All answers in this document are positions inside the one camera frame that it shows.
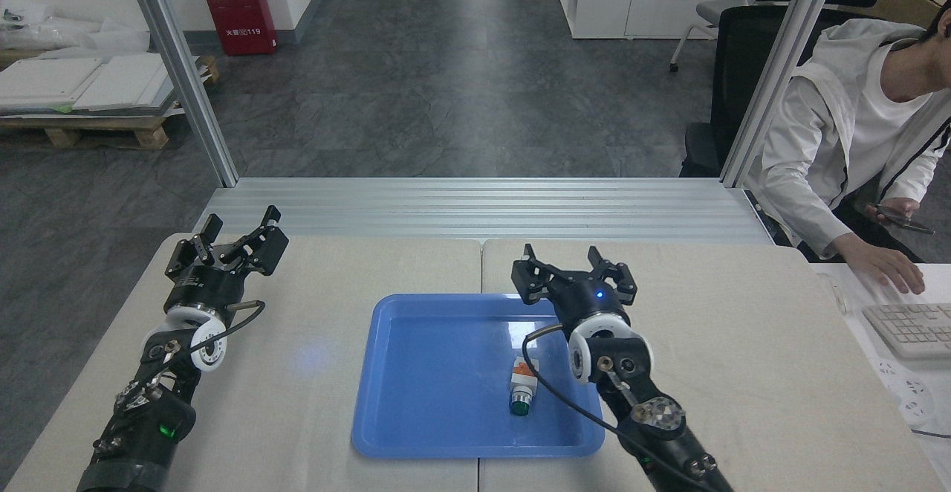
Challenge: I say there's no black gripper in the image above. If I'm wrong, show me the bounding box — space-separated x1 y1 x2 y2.
163 206 289 319
511 244 638 329

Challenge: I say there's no green push button switch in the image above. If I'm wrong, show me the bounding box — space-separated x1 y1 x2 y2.
508 356 541 417

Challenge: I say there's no dark smartphone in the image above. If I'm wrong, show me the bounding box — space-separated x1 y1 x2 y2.
873 204 935 234

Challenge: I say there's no blue plastic tray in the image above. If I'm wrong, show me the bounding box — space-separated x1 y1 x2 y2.
351 293 606 459

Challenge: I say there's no person's right hand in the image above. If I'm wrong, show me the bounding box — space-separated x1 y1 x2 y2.
847 233 927 296

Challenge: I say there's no person's left hand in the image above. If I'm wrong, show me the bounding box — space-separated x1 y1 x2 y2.
864 197 921 225

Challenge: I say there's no wooden pallet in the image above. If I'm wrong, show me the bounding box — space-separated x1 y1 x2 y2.
0 56 221 151

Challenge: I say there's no stack of white boards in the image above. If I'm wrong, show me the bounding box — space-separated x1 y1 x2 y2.
0 52 198 116

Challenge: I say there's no red fire extinguisher box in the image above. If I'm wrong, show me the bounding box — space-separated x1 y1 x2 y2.
195 0 279 56

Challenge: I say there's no black office chair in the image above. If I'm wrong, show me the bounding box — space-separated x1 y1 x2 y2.
680 0 889 178

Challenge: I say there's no person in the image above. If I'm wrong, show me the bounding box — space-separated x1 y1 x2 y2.
747 0 951 296

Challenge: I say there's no clear plastic wrapping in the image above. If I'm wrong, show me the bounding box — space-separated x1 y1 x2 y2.
0 0 149 56

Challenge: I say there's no white office chair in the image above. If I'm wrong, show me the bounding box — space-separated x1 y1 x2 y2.
669 0 753 73

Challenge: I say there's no white keyboard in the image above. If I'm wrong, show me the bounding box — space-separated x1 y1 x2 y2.
862 301 951 360

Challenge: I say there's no white power strip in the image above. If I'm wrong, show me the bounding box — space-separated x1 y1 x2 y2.
873 358 935 426

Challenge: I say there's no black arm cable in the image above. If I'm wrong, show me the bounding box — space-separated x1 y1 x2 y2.
145 299 267 389
522 323 718 492

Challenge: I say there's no silver aluminium table frame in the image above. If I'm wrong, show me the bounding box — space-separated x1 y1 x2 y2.
195 177 775 246

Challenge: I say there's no silver aluminium post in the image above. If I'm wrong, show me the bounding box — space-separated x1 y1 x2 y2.
719 0 846 189
119 0 240 188

